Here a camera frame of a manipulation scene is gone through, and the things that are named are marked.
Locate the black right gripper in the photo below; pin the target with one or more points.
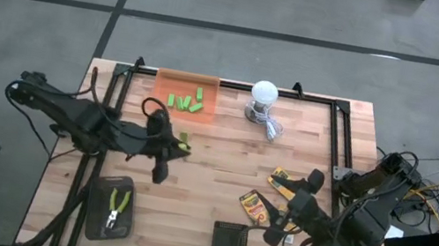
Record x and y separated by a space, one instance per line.
305 211

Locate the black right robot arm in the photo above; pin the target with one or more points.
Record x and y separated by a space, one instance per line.
368 224

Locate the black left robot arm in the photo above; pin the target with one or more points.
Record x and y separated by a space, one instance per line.
74 110

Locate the white bulb lamp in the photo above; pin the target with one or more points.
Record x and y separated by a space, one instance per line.
265 92

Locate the grey mounting bracket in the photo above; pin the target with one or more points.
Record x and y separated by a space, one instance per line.
338 174

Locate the black tray left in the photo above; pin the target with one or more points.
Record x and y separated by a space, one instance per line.
95 227

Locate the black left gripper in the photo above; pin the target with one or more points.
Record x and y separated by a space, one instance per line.
155 143

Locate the green eraser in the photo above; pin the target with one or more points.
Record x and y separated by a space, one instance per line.
179 103
170 100
186 102
199 94
195 107

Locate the orange translucent plastic bin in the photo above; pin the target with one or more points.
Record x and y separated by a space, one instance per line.
208 85

